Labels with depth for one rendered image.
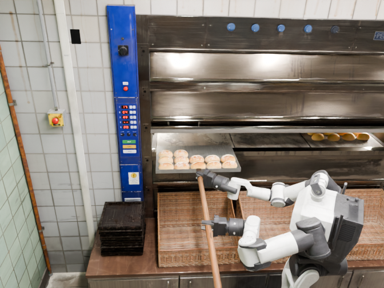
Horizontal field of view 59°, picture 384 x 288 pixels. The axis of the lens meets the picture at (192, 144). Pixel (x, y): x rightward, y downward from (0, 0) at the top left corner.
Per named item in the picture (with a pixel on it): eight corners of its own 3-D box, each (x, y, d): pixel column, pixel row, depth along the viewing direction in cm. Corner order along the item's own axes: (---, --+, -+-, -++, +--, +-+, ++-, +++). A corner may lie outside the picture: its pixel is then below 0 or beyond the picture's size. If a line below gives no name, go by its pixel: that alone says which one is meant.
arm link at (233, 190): (226, 175, 209) (243, 181, 204) (223, 191, 211) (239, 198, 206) (219, 178, 199) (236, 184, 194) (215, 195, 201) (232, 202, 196)
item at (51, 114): (52, 122, 227) (50, 108, 222) (67, 122, 228) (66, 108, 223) (49, 127, 220) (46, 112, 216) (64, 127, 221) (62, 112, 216)
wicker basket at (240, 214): (232, 218, 273) (235, 190, 260) (300, 216, 278) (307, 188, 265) (246, 266, 230) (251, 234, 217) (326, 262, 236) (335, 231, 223)
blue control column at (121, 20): (142, 159, 463) (134, -15, 363) (153, 159, 464) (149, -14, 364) (127, 273, 293) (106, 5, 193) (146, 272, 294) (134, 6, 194)
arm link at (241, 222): (236, 242, 170) (259, 244, 169) (238, 223, 167) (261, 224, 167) (235, 231, 181) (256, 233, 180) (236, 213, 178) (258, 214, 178)
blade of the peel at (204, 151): (240, 171, 221) (240, 168, 220) (155, 173, 217) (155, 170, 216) (231, 145, 253) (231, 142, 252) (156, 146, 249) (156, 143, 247)
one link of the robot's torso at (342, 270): (335, 262, 191) (342, 238, 183) (346, 281, 180) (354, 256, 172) (286, 264, 190) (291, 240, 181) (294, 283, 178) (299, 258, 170)
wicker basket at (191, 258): (156, 220, 268) (156, 191, 255) (227, 217, 274) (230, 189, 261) (157, 268, 226) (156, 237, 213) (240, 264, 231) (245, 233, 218)
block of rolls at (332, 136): (288, 111, 318) (289, 106, 315) (338, 112, 321) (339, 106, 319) (313, 142, 264) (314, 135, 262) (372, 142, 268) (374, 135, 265)
